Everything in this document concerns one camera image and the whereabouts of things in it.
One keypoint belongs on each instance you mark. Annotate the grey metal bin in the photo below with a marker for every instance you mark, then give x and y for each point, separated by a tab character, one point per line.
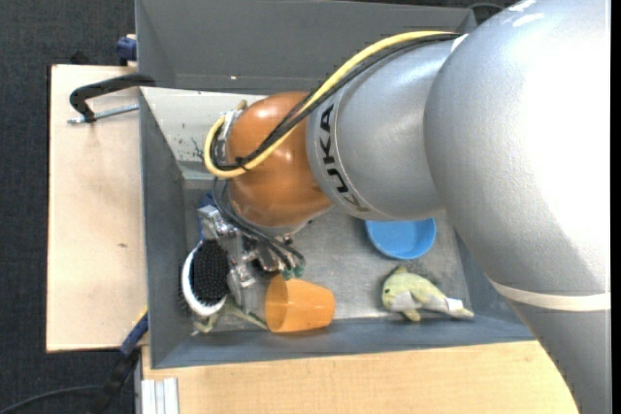
291	39

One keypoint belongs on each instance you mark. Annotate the pale wood board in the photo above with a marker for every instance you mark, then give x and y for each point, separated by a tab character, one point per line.
92	208

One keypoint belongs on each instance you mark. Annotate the pale green thin stalk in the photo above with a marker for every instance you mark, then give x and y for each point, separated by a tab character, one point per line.
204	326

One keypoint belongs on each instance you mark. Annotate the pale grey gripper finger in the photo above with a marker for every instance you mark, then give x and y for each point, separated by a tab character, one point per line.
234	293
253	303

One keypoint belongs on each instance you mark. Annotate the orange plastic cup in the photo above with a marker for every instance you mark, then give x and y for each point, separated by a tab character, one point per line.
303	303

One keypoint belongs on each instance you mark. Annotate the blue bowl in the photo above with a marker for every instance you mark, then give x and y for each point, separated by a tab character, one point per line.
402	240

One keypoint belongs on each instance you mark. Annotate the white brush with black bristles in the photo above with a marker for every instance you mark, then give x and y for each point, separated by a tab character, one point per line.
208	271

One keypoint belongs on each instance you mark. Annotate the yellow-green toy dolphin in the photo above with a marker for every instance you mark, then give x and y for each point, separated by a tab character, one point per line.
412	293

